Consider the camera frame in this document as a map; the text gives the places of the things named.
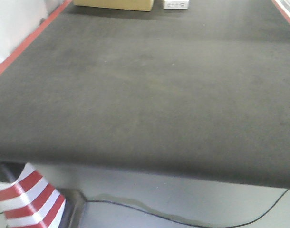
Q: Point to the black conveyor belt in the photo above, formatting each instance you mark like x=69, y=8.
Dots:
x=200, y=93

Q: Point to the red conveyor edge strip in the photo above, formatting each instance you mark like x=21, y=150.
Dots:
x=21, y=22

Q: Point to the cardboard box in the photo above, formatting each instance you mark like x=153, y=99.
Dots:
x=136, y=5

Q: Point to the white small box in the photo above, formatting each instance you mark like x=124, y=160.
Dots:
x=176, y=4

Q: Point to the striped traffic cone left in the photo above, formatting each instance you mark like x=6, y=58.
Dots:
x=31, y=201

